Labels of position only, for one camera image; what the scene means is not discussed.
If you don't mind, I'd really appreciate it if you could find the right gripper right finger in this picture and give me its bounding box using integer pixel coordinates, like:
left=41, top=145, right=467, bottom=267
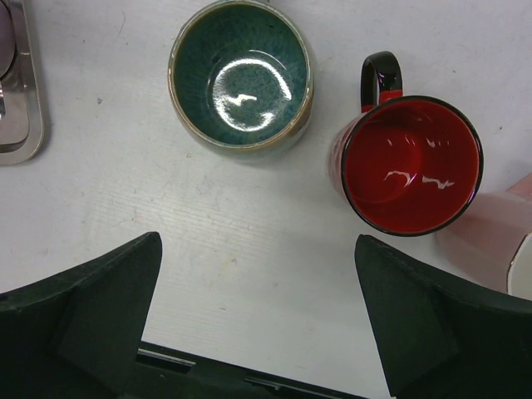
left=354, top=234, right=531, bottom=398

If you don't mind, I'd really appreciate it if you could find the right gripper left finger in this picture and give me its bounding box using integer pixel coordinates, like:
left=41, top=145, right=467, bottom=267
left=1, top=232, right=162, bottom=398

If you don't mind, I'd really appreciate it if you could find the pink faceted mug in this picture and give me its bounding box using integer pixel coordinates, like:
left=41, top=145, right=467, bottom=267
left=436, top=175, right=531, bottom=300

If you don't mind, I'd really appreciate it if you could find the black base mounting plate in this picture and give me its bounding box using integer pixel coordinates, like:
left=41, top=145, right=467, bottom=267
left=126, top=342, right=354, bottom=398

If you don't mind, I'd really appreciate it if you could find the stainless steel tray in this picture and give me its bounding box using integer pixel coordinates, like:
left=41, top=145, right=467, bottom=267
left=1, top=1, right=47, bottom=166

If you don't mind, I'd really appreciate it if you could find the red mug black handle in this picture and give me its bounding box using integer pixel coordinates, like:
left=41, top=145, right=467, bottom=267
left=328, top=51, right=484, bottom=237

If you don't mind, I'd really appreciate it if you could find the teal glazed mug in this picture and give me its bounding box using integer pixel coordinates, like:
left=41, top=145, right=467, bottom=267
left=167, top=1, right=315, bottom=160

